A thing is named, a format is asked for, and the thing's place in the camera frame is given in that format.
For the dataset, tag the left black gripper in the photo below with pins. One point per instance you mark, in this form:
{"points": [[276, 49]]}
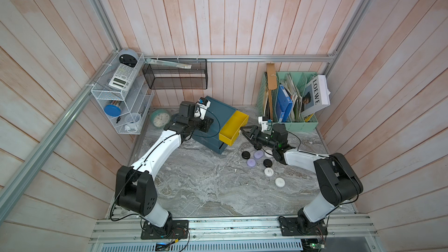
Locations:
{"points": [[206, 125]]}

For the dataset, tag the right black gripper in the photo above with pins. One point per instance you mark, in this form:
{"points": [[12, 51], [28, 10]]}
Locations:
{"points": [[254, 135]]}

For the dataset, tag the teal drawer cabinet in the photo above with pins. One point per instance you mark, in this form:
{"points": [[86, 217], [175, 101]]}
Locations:
{"points": [[220, 113]]}

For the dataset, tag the yellow top drawer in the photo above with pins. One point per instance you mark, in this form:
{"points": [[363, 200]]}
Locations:
{"points": [[231, 130]]}

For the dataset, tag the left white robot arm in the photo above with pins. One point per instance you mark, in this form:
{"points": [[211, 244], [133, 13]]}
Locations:
{"points": [[135, 189]]}

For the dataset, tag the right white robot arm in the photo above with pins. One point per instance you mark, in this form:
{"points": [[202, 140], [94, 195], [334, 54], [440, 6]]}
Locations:
{"points": [[337, 181]]}

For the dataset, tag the purple earphone case middle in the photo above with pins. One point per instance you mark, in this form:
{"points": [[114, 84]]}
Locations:
{"points": [[259, 154]]}

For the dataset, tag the purple earphone case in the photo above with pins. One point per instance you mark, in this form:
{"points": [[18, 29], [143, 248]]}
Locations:
{"points": [[251, 163], [259, 154]]}

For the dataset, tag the black earphone case left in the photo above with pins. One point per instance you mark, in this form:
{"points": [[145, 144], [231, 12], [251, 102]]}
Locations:
{"points": [[246, 155]]}

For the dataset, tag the black earphone case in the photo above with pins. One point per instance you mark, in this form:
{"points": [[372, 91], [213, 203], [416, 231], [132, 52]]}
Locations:
{"points": [[268, 163], [246, 155]]}

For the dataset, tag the purple earphone case lower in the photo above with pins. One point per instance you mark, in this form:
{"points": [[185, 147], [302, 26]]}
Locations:
{"points": [[251, 163]]}

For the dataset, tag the black earphone case lower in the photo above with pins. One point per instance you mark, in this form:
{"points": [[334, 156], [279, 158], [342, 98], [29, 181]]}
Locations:
{"points": [[268, 163]]}

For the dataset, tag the blue folder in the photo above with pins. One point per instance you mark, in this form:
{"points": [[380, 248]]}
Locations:
{"points": [[283, 105]]}

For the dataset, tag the green round alarm clock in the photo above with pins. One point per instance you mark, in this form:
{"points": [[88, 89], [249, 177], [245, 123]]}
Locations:
{"points": [[159, 118]]}

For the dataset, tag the green file organizer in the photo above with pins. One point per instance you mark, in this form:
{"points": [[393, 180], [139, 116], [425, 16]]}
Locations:
{"points": [[300, 79]]}

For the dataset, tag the black mesh basket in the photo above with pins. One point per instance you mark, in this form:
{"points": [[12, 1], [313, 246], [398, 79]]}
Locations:
{"points": [[173, 78]]}

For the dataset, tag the white mug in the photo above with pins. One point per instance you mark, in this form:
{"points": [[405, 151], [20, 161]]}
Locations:
{"points": [[132, 122]]}

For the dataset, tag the white Loewe book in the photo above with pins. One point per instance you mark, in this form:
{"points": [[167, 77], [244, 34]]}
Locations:
{"points": [[316, 96]]}

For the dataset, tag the white ruler strip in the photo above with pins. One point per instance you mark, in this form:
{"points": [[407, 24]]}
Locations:
{"points": [[162, 64]]}

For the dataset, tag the blue round lid jar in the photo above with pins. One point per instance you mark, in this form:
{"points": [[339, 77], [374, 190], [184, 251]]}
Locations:
{"points": [[113, 108]]}

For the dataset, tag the white calculator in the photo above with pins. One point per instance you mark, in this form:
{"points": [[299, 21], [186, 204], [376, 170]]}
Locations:
{"points": [[123, 78]]}

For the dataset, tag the grey round speaker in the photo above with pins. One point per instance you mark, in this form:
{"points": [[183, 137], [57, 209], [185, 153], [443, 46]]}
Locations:
{"points": [[128, 57]]}

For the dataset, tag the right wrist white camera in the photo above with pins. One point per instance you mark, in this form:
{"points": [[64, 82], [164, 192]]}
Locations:
{"points": [[265, 123]]}

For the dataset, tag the wrist white camera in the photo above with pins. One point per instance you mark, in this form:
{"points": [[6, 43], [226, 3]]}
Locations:
{"points": [[201, 108], [265, 123]]}

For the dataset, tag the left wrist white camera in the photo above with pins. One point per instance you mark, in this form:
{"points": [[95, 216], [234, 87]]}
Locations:
{"points": [[201, 108]]}

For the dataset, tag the white wire shelf rack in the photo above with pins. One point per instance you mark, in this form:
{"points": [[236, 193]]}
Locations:
{"points": [[137, 100]]}

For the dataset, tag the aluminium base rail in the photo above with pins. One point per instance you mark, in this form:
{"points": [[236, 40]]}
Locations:
{"points": [[341, 232]]}

